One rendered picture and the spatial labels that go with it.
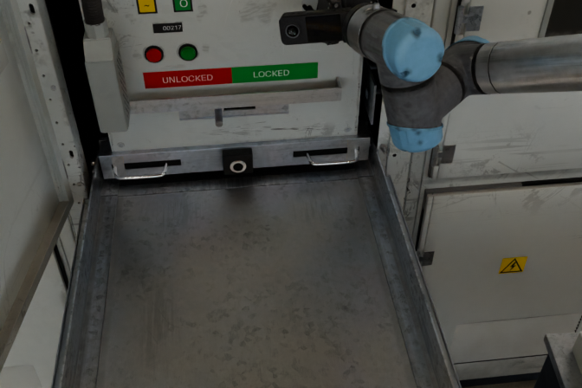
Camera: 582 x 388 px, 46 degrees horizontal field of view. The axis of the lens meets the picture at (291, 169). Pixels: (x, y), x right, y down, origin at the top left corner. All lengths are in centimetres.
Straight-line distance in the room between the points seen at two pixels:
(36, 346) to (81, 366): 63
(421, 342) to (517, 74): 45
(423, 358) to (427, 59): 48
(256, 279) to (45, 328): 65
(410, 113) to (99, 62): 50
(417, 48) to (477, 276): 91
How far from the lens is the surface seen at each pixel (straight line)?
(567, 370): 132
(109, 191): 142
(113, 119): 121
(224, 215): 134
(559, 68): 96
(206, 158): 138
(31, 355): 181
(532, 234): 166
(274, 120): 135
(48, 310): 166
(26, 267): 132
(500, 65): 100
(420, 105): 95
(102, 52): 114
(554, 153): 150
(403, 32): 90
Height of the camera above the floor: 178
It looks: 41 degrees down
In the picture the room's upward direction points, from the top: straight up
